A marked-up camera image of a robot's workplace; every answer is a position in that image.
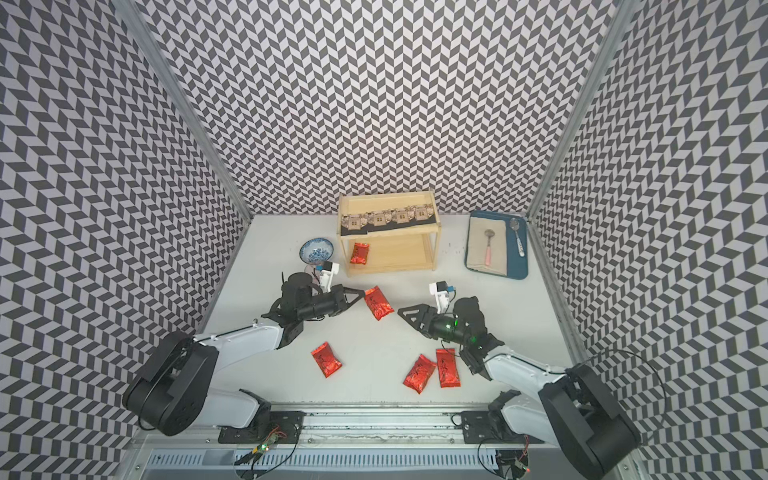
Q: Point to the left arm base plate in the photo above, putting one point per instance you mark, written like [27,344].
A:
[286,425]

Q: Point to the wooden two-tier shelf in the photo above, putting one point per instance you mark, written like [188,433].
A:
[395,249]

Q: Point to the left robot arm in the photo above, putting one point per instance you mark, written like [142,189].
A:
[172,390]

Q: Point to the pink handled spoon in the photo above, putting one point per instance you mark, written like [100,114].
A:
[489,234]

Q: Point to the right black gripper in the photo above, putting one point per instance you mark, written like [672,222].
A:
[424,312]

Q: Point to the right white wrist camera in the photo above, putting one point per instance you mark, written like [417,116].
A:
[443,294]

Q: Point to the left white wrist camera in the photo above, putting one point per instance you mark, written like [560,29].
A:
[325,273]

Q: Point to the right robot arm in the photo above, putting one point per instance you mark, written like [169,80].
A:
[572,408]

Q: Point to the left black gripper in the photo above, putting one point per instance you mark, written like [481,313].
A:
[338,294]

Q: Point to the white handled spoon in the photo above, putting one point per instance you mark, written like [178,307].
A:
[515,227]

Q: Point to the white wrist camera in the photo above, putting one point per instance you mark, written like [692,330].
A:
[443,294]
[325,273]

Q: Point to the blue white ceramic bowl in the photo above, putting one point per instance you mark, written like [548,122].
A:
[316,251]

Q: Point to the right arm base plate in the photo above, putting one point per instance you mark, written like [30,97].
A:
[479,427]

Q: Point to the red tea bag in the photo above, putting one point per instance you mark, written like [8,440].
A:
[326,359]
[377,303]
[360,254]
[420,374]
[447,368]

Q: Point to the aluminium front rail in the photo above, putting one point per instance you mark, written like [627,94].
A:
[338,428]

